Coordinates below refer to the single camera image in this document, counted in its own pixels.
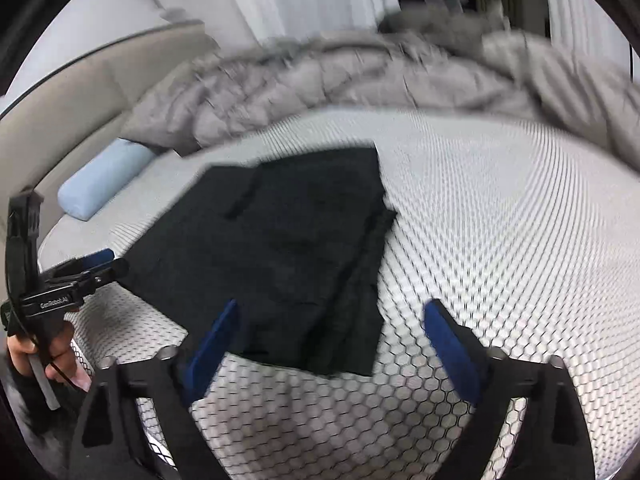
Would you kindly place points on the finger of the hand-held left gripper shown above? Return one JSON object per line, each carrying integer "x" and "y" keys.
{"x": 97, "y": 257}
{"x": 112, "y": 270}

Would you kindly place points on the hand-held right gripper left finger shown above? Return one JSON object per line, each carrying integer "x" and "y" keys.
{"x": 210, "y": 350}

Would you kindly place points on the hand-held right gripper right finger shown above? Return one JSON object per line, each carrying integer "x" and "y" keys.
{"x": 452, "y": 350}

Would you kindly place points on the black pants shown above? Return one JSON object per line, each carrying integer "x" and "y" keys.
{"x": 290, "y": 250}

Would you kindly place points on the person's left hand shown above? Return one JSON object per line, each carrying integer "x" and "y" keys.
{"x": 62, "y": 355}

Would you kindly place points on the light blue pillow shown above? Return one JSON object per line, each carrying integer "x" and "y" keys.
{"x": 100, "y": 180}

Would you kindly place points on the hexagon patterned mattress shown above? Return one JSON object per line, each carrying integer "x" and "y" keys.
{"x": 500, "y": 240}

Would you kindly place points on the beige padded headboard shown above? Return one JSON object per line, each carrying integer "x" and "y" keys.
{"x": 75, "y": 90}

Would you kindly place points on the grey duvet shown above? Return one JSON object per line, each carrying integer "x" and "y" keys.
{"x": 350, "y": 75}

